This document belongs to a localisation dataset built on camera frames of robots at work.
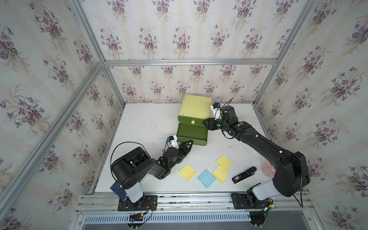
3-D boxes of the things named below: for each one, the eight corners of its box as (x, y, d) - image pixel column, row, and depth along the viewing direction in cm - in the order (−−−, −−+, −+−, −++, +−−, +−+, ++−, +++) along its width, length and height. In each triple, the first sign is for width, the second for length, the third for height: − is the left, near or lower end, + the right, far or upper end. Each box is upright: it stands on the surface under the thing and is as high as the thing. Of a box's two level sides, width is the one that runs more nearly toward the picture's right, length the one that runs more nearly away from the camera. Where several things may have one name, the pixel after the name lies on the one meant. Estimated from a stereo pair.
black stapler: (233, 184, 81) (235, 181, 77) (230, 179, 83) (232, 176, 79) (255, 173, 85) (258, 171, 81) (251, 169, 86) (254, 166, 83)
